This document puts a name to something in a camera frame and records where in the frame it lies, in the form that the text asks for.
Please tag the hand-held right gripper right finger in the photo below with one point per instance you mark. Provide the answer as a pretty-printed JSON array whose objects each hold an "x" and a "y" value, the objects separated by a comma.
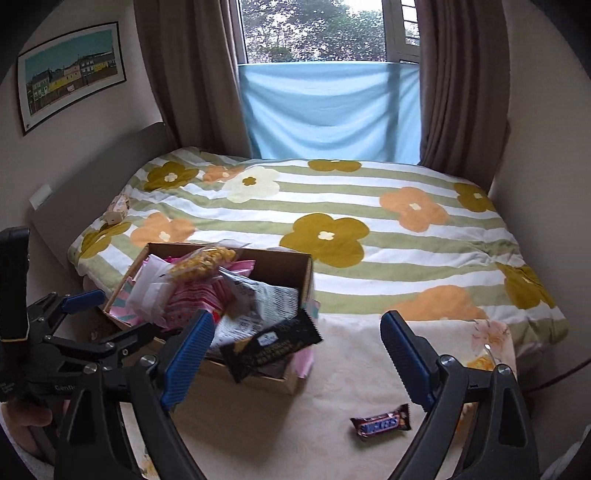
[{"x": 406, "y": 355}]

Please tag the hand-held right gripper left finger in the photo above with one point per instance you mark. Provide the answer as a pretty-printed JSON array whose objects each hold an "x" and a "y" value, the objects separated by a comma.
[{"x": 189, "y": 355}]

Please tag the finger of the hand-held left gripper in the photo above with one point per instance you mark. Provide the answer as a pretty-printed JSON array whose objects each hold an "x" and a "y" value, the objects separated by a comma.
[
  {"x": 78, "y": 300},
  {"x": 115, "y": 346}
]

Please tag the pink striped snack packet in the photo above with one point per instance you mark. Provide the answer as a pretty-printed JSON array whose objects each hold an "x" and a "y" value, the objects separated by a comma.
[{"x": 194, "y": 300}]

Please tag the white plastic packet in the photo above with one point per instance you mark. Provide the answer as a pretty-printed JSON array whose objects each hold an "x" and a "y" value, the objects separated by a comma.
[{"x": 147, "y": 286}]

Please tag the brown chocolate bar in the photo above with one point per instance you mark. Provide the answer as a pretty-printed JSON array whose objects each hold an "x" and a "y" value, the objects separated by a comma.
[{"x": 381, "y": 422}]

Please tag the black and gold snack packet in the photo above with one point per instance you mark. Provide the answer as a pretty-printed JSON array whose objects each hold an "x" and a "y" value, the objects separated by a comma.
[{"x": 272, "y": 346}]

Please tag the grey and white snack packet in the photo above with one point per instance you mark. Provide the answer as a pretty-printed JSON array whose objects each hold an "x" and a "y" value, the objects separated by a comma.
[{"x": 258, "y": 300}]

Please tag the clear waffle packet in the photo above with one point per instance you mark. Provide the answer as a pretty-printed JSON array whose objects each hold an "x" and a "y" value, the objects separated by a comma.
[{"x": 203, "y": 263}]

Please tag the brown cardboard box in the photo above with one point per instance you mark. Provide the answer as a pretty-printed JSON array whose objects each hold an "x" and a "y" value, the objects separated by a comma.
[{"x": 286, "y": 270}]

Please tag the person's left hand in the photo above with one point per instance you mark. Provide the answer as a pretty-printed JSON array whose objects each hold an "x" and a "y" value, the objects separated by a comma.
[{"x": 23, "y": 417}]

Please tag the small beige box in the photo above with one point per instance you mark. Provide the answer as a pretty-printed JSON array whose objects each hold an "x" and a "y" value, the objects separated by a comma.
[{"x": 116, "y": 210}]

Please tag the striped floral blanket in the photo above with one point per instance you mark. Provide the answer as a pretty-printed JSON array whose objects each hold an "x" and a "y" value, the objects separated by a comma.
[{"x": 369, "y": 258}]

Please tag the grey bed headboard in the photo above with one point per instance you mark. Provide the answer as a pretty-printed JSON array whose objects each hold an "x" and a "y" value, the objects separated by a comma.
[{"x": 83, "y": 184}]

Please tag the cream floral tablecloth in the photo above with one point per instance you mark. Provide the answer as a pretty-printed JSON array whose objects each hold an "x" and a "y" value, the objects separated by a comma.
[{"x": 300, "y": 438}]

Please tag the light blue cloth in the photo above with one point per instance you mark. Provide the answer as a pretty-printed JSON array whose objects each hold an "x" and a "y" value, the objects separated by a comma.
[{"x": 332, "y": 110}]

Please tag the brown curtain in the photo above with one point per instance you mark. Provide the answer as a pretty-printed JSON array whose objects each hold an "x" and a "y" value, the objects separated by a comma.
[
  {"x": 194, "y": 69},
  {"x": 461, "y": 92}
]

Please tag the window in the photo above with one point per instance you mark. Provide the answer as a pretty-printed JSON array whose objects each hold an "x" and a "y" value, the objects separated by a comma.
[{"x": 314, "y": 27}]

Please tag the white wall socket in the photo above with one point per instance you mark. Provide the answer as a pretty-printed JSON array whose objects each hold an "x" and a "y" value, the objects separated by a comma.
[{"x": 40, "y": 196}]

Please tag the framed wall picture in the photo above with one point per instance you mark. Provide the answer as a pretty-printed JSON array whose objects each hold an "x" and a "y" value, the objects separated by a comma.
[{"x": 69, "y": 69}]

